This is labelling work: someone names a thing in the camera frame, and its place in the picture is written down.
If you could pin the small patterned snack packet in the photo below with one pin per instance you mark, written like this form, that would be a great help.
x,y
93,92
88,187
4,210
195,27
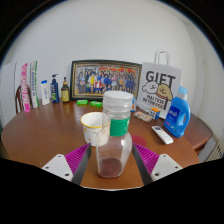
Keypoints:
x,y
142,116

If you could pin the green and white long box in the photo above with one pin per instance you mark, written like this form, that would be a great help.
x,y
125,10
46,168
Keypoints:
x,y
34,85

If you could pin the clear bottle with green label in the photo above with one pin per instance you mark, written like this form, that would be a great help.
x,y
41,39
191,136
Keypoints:
x,y
115,133

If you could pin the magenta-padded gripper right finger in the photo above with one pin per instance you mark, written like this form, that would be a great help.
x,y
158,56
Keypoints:
x,y
148,159

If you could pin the framed group photo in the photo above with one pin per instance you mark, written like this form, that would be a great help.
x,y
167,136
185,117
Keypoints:
x,y
93,80

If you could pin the blue detergent bottle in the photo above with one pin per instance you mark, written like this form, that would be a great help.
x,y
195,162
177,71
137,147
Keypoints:
x,y
176,116

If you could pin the pink and white long box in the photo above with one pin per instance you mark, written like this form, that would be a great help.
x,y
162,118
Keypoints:
x,y
25,88

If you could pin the white mug with yellow rim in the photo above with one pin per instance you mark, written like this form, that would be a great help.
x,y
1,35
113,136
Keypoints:
x,y
90,128

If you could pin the colourful puzzle cube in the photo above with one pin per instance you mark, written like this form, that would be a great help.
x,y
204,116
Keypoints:
x,y
154,113

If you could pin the white radiator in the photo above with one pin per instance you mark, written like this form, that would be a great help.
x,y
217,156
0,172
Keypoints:
x,y
218,150

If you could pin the white flat panel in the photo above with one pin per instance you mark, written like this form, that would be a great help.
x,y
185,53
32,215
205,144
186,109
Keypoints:
x,y
7,93

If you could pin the amber bottle with black cap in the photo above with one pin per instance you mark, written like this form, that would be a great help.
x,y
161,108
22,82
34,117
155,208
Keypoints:
x,y
65,94

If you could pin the white remote control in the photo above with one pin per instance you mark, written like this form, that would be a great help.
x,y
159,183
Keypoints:
x,y
162,134

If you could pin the white bottle with blue cap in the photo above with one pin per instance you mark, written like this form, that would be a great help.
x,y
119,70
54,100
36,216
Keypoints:
x,y
45,94

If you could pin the white paper gift bag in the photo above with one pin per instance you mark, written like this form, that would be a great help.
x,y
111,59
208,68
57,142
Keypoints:
x,y
160,86

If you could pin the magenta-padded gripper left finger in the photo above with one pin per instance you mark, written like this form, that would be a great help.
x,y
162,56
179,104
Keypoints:
x,y
78,159

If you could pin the small green packet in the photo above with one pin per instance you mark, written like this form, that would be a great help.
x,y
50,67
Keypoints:
x,y
82,102
95,104

